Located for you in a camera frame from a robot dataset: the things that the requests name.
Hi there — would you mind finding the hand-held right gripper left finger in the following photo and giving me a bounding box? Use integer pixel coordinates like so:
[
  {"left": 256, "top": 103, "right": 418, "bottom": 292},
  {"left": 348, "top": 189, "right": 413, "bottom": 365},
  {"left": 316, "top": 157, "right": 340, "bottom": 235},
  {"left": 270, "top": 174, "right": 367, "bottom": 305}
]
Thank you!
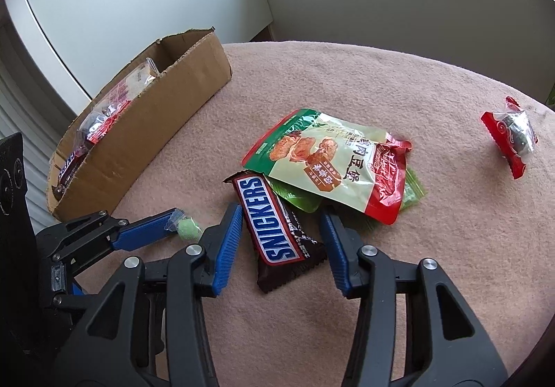
[{"left": 71, "top": 202, "right": 244, "bottom": 387}]

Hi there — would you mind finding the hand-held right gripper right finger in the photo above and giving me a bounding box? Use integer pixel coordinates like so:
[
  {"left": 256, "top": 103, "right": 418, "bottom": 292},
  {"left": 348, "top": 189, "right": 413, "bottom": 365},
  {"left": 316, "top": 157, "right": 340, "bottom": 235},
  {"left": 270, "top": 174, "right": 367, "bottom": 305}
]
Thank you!
[{"left": 320, "top": 205, "right": 510, "bottom": 387}]

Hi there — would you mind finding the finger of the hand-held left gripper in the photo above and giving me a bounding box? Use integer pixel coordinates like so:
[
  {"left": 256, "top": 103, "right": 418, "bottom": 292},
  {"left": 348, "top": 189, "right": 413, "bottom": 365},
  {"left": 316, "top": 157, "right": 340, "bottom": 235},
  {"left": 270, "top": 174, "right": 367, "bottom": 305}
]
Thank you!
[
  {"left": 51, "top": 220, "right": 178, "bottom": 280},
  {"left": 37, "top": 208, "right": 178, "bottom": 249}
]

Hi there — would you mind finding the green candy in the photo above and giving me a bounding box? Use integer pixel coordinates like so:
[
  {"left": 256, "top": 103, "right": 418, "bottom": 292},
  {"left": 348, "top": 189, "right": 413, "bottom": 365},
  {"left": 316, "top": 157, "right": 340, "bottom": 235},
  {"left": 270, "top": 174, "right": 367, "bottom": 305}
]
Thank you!
[{"left": 167, "top": 208, "right": 204, "bottom": 242}]

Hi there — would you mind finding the brown chocolate bar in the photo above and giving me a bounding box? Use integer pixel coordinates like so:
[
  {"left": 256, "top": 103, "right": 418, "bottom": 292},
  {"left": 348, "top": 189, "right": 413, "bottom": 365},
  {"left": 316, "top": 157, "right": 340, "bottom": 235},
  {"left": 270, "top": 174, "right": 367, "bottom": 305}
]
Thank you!
[
  {"left": 223, "top": 170, "right": 328, "bottom": 294},
  {"left": 54, "top": 148, "right": 87, "bottom": 197}
]

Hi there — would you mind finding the cardboard box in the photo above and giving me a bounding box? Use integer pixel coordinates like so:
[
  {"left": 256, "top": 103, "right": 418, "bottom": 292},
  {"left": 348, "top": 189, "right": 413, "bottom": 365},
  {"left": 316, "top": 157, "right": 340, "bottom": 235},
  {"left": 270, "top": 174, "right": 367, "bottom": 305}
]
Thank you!
[{"left": 45, "top": 26, "right": 232, "bottom": 221}]

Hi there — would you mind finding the red and clear prune packet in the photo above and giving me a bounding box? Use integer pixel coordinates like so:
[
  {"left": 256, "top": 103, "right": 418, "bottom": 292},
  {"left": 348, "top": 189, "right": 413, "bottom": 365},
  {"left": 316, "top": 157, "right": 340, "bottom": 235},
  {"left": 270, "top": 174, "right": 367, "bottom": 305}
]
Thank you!
[{"left": 78, "top": 103, "right": 126, "bottom": 149}]

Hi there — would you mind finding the clear cracker packet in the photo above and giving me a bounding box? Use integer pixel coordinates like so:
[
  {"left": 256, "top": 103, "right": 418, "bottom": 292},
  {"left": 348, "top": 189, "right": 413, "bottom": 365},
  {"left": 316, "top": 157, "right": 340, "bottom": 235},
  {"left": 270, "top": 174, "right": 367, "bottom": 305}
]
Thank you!
[{"left": 93, "top": 58, "right": 159, "bottom": 110}]

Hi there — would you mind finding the green zip pouch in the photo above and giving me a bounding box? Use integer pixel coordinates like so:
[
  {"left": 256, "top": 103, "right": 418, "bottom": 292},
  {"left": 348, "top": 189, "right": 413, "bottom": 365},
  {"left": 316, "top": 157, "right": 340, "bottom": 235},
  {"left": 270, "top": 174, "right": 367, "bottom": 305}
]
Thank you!
[{"left": 266, "top": 166, "right": 428, "bottom": 232}]

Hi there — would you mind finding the green and red snack pouch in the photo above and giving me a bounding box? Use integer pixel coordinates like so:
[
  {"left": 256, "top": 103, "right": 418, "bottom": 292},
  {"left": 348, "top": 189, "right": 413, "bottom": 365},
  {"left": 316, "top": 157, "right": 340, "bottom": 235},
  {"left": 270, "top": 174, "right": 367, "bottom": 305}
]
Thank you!
[{"left": 241, "top": 108, "right": 412, "bottom": 225}]

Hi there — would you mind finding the white ribbed panel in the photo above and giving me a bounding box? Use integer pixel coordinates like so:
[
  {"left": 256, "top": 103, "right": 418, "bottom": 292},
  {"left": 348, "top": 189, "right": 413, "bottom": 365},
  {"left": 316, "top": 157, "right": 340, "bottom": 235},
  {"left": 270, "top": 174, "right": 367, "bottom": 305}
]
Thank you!
[{"left": 0, "top": 62, "right": 76, "bottom": 232}]

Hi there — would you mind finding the red wrapped dark snack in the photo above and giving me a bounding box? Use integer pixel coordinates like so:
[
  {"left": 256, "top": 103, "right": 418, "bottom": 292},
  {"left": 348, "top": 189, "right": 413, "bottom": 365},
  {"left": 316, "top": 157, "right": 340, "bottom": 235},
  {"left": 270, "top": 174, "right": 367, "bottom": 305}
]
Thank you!
[{"left": 480, "top": 96, "right": 538, "bottom": 180}]

